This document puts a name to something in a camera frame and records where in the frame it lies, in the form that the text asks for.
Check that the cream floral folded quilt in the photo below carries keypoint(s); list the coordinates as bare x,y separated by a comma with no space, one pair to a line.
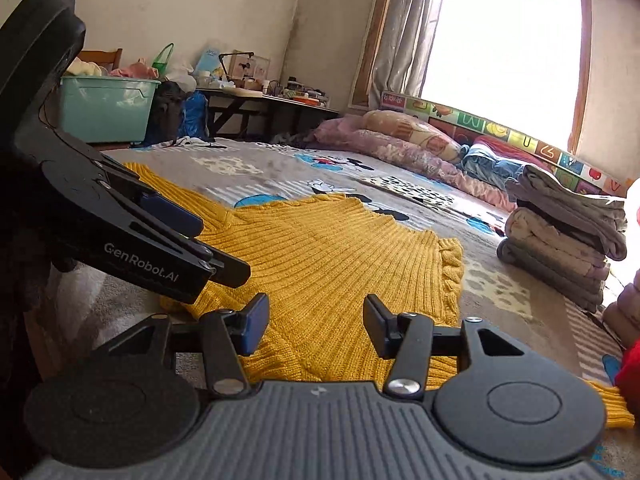
540,240

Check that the lilac grey folded garment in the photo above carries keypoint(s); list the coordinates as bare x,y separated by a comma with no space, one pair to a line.
590,230

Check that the blue plastic bag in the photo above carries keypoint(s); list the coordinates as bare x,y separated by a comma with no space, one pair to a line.
195,115

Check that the purple floral pillow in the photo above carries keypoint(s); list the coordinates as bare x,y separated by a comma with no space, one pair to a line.
400,157

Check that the yellow knitted sweater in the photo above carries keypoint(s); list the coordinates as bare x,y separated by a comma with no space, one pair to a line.
325,260

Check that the purple floral folded quilt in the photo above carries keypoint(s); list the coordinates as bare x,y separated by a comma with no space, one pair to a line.
631,295

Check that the grey curtain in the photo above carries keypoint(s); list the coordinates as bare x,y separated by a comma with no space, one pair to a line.
405,25

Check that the black table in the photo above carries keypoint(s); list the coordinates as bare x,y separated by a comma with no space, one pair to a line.
280,105

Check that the blue striped folded quilt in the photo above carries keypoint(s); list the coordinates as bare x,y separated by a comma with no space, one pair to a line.
495,165

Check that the framed picture board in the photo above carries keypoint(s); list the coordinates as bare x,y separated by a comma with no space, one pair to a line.
255,70

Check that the dark grey folded garment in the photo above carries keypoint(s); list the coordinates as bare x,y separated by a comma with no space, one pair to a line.
545,275

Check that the wooden chair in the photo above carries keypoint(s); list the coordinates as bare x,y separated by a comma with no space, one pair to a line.
100,55

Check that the red cloth item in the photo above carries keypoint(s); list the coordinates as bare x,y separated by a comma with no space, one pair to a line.
622,330

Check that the teal plastic storage bin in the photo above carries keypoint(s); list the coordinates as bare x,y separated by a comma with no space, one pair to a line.
105,110

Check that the blue white wipes pack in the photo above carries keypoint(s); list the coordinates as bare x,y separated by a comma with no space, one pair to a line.
207,62

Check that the grey crumpled cloth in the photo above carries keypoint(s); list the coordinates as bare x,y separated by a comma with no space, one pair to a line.
292,137

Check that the dark crumpled clothes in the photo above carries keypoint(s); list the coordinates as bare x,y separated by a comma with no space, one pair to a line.
165,110

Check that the bright window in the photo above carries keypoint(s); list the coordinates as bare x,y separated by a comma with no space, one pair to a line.
500,45

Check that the person's left hand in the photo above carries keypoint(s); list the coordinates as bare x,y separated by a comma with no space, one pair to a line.
22,240

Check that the cream knitted garment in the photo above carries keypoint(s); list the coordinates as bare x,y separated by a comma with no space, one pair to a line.
85,67

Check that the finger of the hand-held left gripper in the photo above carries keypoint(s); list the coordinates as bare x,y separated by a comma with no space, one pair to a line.
170,212
230,270

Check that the peach cartoon pillow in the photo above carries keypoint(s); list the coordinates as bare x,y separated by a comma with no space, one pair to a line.
410,132

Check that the green bag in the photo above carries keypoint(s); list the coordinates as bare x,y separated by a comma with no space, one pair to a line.
162,65

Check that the white plastic bag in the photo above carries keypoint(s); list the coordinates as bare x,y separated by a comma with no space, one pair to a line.
184,77

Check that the pile of small desk items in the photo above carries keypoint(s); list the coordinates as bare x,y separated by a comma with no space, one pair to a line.
300,92

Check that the grey cartoon printed blanket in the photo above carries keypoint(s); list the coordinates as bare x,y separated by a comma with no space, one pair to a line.
500,285

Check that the wooden window frame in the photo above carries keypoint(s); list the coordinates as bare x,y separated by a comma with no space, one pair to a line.
582,60

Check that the colourful alphabet foam mat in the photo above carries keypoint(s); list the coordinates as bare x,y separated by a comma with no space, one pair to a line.
500,130

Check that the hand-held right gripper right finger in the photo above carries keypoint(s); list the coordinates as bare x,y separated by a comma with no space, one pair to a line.
377,325

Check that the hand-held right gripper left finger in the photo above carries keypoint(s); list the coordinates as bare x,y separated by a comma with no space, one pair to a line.
255,325

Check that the red knitted sweater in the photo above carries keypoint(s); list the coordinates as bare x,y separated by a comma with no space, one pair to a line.
631,375

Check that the pink garment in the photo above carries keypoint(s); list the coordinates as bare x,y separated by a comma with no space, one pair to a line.
135,70

